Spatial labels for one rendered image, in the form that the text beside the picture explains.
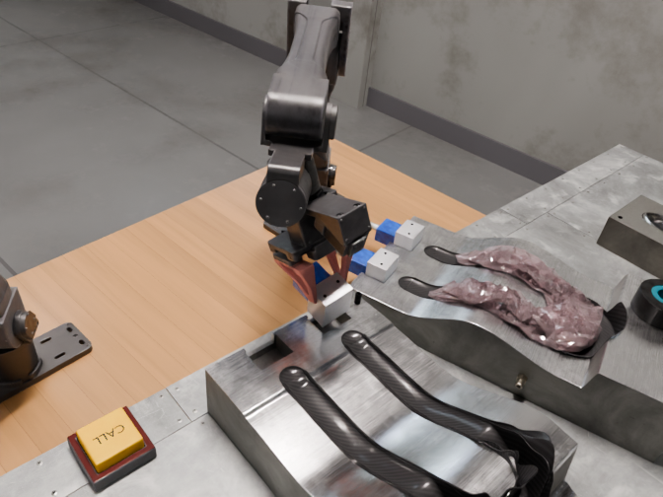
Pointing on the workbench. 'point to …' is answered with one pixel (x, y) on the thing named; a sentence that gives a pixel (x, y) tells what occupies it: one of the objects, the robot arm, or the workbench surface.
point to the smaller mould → (636, 235)
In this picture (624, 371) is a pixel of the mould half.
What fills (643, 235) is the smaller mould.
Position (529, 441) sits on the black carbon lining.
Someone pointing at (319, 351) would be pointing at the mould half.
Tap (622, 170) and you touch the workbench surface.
